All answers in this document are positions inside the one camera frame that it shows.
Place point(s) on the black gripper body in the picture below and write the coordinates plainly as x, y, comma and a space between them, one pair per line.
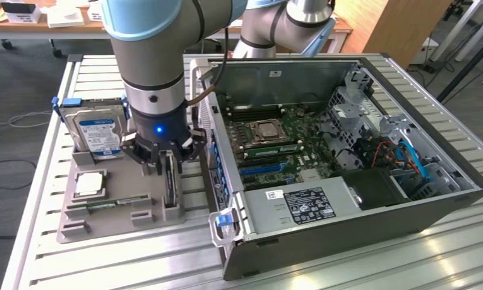
161, 133

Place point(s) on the white box with black device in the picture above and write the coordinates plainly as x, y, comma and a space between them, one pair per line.
21, 16

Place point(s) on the silver metal drive cage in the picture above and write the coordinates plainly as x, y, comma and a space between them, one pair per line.
346, 111

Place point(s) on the CPU in motherboard socket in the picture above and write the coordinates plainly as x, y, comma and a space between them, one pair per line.
253, 137

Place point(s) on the black silver PC case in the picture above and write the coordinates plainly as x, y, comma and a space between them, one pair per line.
346, 241

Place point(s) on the silver finned heat sink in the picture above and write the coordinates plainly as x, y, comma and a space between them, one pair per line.
310, 175

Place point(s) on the hard disk with blue carrier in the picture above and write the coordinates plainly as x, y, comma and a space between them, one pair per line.
96, 133

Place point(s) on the blue case latch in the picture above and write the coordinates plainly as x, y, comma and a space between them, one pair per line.
222, 220

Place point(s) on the black slanted pole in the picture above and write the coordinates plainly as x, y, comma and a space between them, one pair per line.
468, 65

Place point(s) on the small white box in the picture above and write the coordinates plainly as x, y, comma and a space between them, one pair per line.
96, 13

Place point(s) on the silver CPU chip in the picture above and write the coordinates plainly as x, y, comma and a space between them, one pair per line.
269, 130
89, 184

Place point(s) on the black NVIDIA graphics card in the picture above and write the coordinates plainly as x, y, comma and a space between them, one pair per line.
169, 187

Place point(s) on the wooden desk white frame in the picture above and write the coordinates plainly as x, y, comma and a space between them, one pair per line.
32, 25

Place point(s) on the grey power supply unit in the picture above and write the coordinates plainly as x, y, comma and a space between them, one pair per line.
265, 208

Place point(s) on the wooden cabinet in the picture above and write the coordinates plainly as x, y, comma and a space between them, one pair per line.
394, 30

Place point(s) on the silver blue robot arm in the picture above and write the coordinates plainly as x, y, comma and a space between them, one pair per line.
153, 60

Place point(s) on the green motherboard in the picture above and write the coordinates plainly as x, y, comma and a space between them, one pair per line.
306, 142

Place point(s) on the grey plastic parts rack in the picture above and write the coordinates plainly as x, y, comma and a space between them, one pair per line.
127, 187

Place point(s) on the white floor unit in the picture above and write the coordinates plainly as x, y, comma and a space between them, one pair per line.
424, 51

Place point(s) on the blue expansion slot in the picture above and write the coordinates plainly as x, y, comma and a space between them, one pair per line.
261, 170

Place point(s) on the black caster wheel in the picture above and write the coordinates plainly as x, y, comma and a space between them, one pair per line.
6, 45
57, 52

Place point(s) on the white boxes on desk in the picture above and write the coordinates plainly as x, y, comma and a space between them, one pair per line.
64, 18

